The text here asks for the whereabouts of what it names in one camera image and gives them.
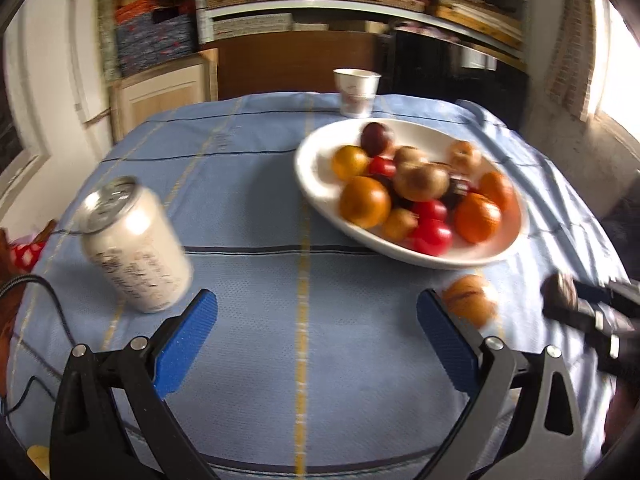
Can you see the bright window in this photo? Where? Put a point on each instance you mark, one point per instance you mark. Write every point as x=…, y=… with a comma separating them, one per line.
x=622, y=60

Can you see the brown russet pear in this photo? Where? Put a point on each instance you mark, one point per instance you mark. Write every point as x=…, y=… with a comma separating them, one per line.
x=470, y=300
x=410, y=154
x=465, y=156
x=422, y=181

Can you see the dark red plum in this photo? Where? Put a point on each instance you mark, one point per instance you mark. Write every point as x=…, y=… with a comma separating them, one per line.
x=376, y=138

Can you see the bumpy orange mandarin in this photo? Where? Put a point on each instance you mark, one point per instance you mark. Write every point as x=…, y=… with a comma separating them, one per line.
x=477, y=218
x=500, y=191

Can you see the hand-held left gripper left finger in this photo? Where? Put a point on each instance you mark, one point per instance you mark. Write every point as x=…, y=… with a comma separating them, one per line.
x=185, y=340

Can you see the white paper cup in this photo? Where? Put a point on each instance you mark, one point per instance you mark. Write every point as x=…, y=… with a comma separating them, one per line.
x=356, y=92

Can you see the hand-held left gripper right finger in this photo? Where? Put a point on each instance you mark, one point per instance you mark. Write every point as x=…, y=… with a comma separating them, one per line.
x=447, y=345

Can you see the green patterned roll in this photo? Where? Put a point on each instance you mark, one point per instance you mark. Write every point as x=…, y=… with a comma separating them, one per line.
x=109, y=35

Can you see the white oval plate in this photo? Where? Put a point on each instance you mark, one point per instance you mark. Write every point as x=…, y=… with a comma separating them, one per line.
x=320, y=170

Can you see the white beverage can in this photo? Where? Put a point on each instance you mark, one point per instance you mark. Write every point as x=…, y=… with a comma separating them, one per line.
x=137, y=250

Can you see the black cabinet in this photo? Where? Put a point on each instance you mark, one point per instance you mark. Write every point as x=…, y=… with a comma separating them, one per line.
x=450, y=80

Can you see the black leather chair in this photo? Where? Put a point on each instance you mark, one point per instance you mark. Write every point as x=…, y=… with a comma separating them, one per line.
x=622, y=220

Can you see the light wooden framed panel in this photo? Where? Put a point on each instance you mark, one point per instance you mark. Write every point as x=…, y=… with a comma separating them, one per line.
x=160, y=92

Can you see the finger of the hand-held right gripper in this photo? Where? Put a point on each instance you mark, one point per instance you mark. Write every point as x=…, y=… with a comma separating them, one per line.
x=595, y=322
x=610, y=294

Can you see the brown wooden board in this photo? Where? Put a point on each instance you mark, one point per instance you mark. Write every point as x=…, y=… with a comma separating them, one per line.
x=295, y=65

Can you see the shelf of flat boxes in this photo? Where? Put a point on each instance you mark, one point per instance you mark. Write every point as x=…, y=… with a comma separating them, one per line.
x=350, y=7

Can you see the red white checked cloth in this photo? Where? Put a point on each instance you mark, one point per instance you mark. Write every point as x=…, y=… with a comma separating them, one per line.
x=27, y=255

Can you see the stack of blue patterned boxes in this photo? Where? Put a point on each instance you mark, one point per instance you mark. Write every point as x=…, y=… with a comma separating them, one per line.
x=155, y=42

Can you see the brown plush cloth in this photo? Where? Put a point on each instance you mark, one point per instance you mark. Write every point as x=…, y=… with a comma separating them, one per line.
x=10, y=310

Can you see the patterned curtain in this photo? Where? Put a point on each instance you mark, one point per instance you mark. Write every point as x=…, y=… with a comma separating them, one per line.
x=572, y=45

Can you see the cream power strip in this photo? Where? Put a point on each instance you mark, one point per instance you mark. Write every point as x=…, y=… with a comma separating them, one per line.
x=39, y=460

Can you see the small red plum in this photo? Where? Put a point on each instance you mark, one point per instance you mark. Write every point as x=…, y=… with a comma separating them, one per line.
x=431, y=209
x=383, y=165
x=431, y=238

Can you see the dark wrinkled passion fruit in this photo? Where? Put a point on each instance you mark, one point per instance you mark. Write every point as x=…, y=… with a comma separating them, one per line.
x=456, y=194
x=403, y=204
x=562, y=287

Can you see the smooth orange tangerine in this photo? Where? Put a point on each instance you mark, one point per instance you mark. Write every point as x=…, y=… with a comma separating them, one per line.
x=350, y=162
x=365, y=202

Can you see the blue checked tablecloth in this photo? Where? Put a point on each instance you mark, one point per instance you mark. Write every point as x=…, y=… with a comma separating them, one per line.
x=250, y=200

